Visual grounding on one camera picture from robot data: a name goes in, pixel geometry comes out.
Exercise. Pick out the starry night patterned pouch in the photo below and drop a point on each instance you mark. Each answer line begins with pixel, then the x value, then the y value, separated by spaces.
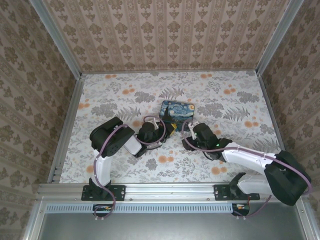
pixel 178 110

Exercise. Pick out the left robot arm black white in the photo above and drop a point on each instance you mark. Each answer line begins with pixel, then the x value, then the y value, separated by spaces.
pixel 110 141

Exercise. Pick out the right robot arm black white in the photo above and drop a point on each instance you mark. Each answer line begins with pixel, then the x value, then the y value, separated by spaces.
pixel 285 180

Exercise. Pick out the floral patterned table cover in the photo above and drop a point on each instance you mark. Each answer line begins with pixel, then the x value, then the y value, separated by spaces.
pixel 225 100

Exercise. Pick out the small connector board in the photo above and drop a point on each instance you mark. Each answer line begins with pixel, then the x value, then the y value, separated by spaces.
pixel 241 208
pixel 102 209

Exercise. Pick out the grey metal panel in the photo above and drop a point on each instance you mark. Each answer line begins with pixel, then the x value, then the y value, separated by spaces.
pixel 170 226

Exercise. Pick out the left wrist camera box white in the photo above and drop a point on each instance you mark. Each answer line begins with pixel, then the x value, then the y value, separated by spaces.
pixel 156 123

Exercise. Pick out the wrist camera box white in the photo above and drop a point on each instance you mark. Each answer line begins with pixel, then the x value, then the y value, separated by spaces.
pixel 193 124
pixel 156 123

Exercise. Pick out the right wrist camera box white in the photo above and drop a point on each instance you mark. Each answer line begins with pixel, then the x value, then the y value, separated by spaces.
pixel 193 124

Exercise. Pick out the aluminium front frame rail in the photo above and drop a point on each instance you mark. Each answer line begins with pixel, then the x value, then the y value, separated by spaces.
pixel 170 191

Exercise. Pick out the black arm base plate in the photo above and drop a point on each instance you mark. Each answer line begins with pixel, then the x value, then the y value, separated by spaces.
pixel 221 192
pixel 117 192

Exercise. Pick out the aluminium side frame rail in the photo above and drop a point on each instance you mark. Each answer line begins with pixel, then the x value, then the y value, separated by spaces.
pixel 71 120
pixel 271 112

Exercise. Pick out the aluminium corner post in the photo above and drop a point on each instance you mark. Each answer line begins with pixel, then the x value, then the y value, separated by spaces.
pixel 56 35
pixel 276 35

